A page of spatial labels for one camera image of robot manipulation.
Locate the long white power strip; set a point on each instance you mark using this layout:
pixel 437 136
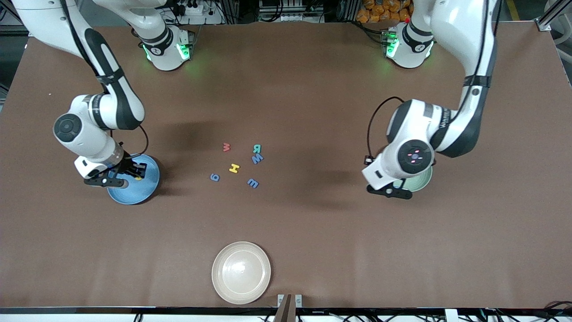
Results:
pixel 290 18

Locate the blue plate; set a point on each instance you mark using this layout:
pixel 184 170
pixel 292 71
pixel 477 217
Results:
pixel 138 192

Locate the orange snack bags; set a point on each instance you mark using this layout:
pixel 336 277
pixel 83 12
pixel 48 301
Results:
pixel 380 11

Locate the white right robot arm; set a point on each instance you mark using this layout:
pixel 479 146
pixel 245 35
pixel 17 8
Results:
pixel 89 129

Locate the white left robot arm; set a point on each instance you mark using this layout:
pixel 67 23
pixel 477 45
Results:
pixel 447 27

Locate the white power strip with plugs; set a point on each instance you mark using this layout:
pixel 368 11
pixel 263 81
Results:
pixel 210 18

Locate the aluminium frame profile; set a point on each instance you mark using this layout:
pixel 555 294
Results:
pixel 547 22

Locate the metal bracket with brown strip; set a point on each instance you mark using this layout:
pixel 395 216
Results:
pixel 286 308

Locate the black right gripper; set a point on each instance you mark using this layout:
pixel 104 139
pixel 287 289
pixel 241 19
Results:
pixel 128 164

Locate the pale green plate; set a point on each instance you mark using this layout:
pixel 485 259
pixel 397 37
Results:
pixel 422 181

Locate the blue foam letter m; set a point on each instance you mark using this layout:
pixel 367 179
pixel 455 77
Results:
pixel 253 183
pixel 257 158

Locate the beige plate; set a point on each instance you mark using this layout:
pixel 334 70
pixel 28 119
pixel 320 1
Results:
pixel 241 273

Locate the yellow foam letter H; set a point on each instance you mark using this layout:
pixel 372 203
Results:
pixel 234 168

